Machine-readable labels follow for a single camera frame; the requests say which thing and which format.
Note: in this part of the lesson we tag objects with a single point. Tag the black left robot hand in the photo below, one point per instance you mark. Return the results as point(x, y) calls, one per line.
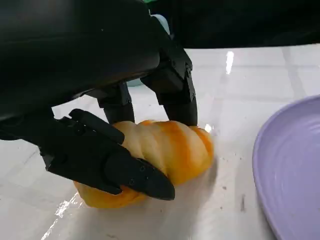
point(62, 50)

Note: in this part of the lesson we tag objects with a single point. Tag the orange white toy bread roll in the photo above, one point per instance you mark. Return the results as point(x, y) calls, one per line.
point(175, 150)

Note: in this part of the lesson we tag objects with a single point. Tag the lilac plate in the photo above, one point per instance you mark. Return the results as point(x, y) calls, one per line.
point(295, 162)

